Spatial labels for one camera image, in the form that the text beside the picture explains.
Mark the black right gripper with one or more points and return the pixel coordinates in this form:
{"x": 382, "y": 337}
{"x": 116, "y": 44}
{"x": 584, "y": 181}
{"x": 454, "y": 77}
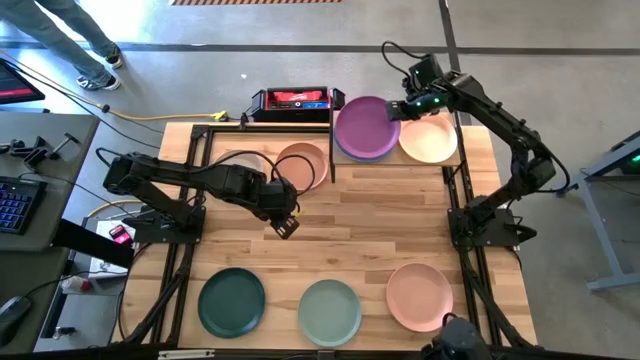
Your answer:
{"x": 427, "y": 105}

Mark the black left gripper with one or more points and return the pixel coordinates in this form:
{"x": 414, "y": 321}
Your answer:
{"x": 267, "y": 211}

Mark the purple plate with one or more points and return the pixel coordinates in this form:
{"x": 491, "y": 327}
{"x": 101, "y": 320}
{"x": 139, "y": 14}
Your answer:
{"x": 362, "y": 130}

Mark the cream plate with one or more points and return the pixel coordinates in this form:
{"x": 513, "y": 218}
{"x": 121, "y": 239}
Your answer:
{"x": 430, "y": 140}

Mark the blue plate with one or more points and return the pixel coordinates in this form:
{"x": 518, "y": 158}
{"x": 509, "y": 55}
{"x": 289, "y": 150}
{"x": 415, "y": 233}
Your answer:
{"x": 365, "y": 160}

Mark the terracotta orange plate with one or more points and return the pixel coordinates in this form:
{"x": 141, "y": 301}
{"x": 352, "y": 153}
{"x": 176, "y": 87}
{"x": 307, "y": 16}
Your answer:
{"x": 300, "y": 169}

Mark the white plate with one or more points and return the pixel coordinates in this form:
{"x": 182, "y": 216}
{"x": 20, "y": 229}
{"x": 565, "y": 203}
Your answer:
{"x": 247, "y": 161}

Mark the dark green plate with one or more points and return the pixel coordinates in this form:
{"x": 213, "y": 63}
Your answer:
{"x": 231, "y": 302}

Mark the sage green plate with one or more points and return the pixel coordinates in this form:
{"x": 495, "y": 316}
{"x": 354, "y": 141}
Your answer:
{"x": 330, "y": 312}

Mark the pink plate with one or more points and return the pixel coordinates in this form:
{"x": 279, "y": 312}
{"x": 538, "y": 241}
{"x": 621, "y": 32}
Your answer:
{"x": 419, "y": 295}

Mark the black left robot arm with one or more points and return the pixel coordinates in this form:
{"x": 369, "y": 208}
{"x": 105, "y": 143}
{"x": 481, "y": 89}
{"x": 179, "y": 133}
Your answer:
{"x": 175, "y": 172}

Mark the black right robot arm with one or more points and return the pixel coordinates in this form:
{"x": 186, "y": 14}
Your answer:
{"x": 500, "y": 117}

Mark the red and black power station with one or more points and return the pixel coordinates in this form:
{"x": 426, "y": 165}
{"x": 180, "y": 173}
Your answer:
{"x": 295, "y": 102}

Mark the white label strip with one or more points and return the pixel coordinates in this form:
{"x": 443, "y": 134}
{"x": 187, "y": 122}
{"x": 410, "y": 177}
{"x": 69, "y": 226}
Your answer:
{"x": 185, "y": 354}

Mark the smartphone with pink screen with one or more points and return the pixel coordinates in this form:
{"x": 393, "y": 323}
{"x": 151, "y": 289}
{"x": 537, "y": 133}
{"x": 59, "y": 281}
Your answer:
{"x": 120, "y": 234}

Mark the white paper sheet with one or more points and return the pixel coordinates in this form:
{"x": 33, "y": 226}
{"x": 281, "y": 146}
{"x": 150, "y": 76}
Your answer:
{"x": 112, "y": 267}

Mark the black flat panel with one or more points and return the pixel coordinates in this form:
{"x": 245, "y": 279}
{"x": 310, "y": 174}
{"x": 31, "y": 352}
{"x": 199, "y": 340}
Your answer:
{"x": 90, "y": 242}

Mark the white bottle with red cap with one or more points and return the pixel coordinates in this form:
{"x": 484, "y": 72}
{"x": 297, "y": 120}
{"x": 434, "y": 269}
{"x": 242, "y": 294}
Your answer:
{"x": 75, "y": 285}

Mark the grey desk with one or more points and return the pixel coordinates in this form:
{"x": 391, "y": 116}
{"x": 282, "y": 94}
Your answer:
{"x": 60, "y": 165}

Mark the grey metal cart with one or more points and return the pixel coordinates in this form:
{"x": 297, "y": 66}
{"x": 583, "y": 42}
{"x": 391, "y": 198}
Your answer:
{"x": 602, "y": 225}

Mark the black device with green light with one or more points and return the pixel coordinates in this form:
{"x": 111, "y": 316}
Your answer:
{"x": 630, "y": 155}

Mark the black clamp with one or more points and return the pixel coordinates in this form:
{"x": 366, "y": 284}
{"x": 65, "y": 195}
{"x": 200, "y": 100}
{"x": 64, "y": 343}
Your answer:
{"x": 35, "y": 155}

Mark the black backlit keyboard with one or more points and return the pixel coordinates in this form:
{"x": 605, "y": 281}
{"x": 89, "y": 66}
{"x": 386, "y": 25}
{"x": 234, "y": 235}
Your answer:
{"x": 17, "y": 205}

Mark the black computer mouse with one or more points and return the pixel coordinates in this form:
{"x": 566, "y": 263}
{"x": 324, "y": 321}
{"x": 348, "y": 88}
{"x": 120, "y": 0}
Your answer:
{"x": 12, "y": 310}

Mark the person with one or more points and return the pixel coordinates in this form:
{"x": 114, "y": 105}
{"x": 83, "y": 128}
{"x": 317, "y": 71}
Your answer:
{"x": 60, "y": 35}

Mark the black desk monitor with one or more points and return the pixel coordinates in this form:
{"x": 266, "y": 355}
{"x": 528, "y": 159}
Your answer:
{"x": 15, "y": 85}

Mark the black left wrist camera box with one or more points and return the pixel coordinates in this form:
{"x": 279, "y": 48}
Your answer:
{"x": 280, "y": 196}

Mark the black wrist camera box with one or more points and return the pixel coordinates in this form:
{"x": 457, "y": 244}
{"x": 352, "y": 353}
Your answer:
{"x": 425, "y": 70}
{"x": 280, "y": 196}

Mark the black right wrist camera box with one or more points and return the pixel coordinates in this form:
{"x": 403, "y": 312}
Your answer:
{"x": 425, "y": 70}

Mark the black dish rack frame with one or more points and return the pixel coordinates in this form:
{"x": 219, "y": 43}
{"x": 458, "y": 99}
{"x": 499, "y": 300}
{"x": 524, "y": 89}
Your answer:
{"x": 450, "y": 161}

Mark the black aluminium table frame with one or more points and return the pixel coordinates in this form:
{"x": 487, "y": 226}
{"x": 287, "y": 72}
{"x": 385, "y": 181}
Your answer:
{"x": 270, "y": 354}

